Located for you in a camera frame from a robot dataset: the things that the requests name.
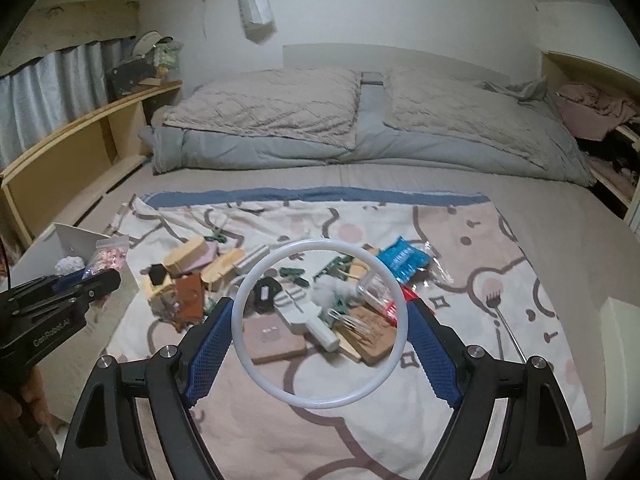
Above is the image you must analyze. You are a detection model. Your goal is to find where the white plastic ring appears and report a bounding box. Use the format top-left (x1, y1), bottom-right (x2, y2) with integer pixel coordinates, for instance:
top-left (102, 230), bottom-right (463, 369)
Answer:
top-left (230, 237), bottom-right (409, 410)

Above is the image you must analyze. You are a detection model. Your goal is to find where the white yarn ball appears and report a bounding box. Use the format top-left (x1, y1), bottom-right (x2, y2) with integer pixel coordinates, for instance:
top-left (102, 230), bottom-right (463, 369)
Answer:
top-left (54, 256), bottom-right (86, 276)

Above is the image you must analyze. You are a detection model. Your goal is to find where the person's left hand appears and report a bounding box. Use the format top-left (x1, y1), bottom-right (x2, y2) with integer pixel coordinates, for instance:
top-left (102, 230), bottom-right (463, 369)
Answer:
top-left (1, 366), bottom-right (51, 426)

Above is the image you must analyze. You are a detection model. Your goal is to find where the white storage box left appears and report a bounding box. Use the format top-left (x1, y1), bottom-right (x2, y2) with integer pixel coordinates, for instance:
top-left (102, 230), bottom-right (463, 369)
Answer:
top-left (11, 222), bottom-right (139, 311)

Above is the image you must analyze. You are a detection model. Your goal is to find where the pink candy bag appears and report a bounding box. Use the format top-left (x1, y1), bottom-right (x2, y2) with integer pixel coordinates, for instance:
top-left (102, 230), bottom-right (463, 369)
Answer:
top-left (82, 235), bottom-right (129, 278)

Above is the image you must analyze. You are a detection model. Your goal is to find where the black hexagonal box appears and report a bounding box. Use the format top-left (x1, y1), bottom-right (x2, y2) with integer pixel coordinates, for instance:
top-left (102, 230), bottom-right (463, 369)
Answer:
top-left (148, 263), bottom-right (167, 286)

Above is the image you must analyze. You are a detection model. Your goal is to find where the wooden bedside shelf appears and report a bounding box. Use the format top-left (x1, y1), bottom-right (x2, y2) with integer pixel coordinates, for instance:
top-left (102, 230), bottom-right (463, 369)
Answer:
top-left (1, 80), bottom-right (182, 249)

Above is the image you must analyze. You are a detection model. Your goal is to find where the yellow cardboard box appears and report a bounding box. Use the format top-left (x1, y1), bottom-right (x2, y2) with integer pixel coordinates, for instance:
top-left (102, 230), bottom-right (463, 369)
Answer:
top-left (140, 274), bottom-right (177, 311)

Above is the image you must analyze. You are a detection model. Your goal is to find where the white shoe box right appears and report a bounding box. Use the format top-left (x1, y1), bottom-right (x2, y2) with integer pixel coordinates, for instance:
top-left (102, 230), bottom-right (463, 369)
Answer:
top-left (600, 297), bottom-right (640, 448)

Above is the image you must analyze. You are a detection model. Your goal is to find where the metal telescopic back scratcher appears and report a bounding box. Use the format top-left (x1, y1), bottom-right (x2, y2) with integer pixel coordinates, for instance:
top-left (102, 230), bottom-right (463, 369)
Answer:
top-left (486, 292), bottom-right (527, 363)

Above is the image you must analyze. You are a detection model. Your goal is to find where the oval wooden box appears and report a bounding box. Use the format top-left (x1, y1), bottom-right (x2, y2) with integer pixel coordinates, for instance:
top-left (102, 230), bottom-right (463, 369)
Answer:
top-left (163, 236), bottom-right (208, 275)

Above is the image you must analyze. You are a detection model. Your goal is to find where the brown leather card holder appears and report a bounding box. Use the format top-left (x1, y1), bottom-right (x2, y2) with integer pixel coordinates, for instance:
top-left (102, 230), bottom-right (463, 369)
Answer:
top-left (175, 273), bottom-right (204, 330)

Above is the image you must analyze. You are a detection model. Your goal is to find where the pink flat pouch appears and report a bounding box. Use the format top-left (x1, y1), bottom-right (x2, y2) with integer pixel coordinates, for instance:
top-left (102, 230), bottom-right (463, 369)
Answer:
top-left (191, 242), bottom-right (218, 270)

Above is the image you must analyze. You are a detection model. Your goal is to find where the red glove packet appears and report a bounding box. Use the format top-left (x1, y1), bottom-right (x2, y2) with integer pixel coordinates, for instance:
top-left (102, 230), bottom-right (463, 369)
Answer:
top-left (400, 285), bottom-right (421, 304)

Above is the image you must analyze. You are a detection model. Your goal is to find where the flat oval wooden lid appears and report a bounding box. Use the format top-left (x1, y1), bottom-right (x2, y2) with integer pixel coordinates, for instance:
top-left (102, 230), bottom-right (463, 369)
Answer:
top-left (201, 248), bottom-right (244, 292)

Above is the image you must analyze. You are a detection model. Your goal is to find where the carved wooden plaque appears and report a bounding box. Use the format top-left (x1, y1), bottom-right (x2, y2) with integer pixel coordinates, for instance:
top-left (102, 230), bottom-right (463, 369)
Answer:
top-left (338, 307), bottom-right (397, 366)

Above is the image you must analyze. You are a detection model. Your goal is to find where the black round tape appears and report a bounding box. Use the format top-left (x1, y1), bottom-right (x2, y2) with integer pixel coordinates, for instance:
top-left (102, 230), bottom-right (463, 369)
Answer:
top-left (250, 276), bottom-right (282, 315)

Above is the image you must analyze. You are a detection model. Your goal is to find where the grey curtain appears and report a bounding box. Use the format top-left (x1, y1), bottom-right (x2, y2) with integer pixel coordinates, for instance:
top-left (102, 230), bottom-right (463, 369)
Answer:
top-left (0, 38), bottom-right (134, 167)

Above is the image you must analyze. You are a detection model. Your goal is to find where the white rectangular bar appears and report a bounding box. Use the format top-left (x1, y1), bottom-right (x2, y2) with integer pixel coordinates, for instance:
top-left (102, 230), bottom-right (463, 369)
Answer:
top-left (233, 245), bottom-right (270, 275)

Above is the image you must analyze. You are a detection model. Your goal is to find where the clear plastic case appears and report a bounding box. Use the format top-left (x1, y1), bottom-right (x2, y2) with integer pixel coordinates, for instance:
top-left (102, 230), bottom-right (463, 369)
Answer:
top-left (357, 272), bottom-right (396, 318)

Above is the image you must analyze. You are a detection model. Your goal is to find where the blue mask packet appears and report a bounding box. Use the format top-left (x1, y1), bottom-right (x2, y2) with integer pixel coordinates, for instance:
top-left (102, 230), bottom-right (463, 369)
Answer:
top-left (378, 236), bottom-right (431, 284)

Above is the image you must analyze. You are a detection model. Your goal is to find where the cartoon bear patterned blanket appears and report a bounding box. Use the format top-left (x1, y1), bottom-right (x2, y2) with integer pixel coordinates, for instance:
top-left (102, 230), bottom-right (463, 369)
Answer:
top-left (107, 195), bottom-right (592, 479)

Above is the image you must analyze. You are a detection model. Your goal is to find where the white handheld fan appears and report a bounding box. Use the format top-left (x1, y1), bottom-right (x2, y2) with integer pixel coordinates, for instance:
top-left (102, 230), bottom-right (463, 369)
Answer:
top-left (273, 285), bottom-right (340, 352)

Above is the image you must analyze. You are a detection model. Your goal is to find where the black bag on shelf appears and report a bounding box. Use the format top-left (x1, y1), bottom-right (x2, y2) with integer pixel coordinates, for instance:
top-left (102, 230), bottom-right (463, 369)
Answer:
top-left (106, 58), bottom-right (157, 100)

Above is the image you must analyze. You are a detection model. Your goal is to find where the white fluffy pompom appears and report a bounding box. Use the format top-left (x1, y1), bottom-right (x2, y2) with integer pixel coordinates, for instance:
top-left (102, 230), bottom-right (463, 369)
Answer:
top-left (311, 275), bottom-right (358, 310)

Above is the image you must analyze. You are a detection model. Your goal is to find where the white cap on shelf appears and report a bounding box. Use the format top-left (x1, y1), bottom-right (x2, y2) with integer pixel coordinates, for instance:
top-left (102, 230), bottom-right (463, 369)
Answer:
top-left (131, 30), bottom-right (174, 58)

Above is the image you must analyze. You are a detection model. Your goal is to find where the pile of pink clothes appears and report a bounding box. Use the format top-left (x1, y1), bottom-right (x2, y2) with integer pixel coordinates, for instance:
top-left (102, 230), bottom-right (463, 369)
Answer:
top-left (555, 82), bottom-right (639, 141)

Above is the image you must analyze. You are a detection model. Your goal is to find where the right beige quilted pillow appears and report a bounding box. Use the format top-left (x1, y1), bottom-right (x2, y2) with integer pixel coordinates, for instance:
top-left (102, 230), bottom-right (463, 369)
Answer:
top-left (384, 67), bottom-right (567, 169)

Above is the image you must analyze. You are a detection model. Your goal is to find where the beige quilted pillow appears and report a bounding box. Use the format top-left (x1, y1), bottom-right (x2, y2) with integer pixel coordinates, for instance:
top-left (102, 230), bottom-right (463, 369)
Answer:
top-left (384, 67), bottom-right (567, 169)
top-left (163, 67), bottom-right (361, 150)

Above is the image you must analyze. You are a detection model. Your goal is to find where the left beige quilted pillow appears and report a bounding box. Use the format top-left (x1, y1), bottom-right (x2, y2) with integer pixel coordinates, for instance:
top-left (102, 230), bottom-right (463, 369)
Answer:
top-left (163, 67), bottom-right (361, 150)

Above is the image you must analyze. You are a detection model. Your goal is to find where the white hanging paper bag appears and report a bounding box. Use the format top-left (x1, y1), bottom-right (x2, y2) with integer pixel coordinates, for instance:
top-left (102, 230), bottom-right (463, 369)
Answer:
top-left (238, 0), bottom-right (274, 30)

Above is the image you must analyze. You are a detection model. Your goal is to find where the white headboard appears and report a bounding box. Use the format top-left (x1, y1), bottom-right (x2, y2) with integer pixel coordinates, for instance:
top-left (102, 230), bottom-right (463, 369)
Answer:
top-left (282, 44), bottom-right (510, 84)

